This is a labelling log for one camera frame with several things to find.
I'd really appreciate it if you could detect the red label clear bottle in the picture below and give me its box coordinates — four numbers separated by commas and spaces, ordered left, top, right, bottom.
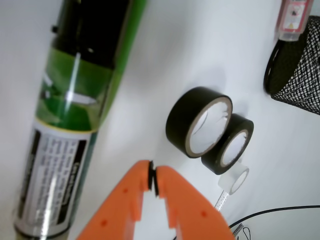
277, 0, 314, 42

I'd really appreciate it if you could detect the clear tape roll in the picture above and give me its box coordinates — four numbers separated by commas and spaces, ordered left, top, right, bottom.
218, 162, 250, 195

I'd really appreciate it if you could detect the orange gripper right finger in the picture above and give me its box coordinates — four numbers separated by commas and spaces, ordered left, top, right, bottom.
155, 166, 235, 240

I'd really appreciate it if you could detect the thin black cable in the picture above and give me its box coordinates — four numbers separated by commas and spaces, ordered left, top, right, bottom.
228, 204, 320, 229

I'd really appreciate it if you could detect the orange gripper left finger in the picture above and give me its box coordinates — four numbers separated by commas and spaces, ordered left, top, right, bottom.
77, 160, 153, 240

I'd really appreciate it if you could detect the large black tape roll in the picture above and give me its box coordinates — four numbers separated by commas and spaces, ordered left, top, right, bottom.
165, 86, 233, 159

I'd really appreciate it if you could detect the small black tape roll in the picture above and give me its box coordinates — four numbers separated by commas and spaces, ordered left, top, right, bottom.
201, 113, 254, 175

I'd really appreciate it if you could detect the green black spray can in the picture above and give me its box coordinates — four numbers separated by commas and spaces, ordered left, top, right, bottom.
13, 0, 147, 240

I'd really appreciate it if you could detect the black mesh pen holder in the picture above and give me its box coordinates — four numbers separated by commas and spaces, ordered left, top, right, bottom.
263, 15, 320, 115

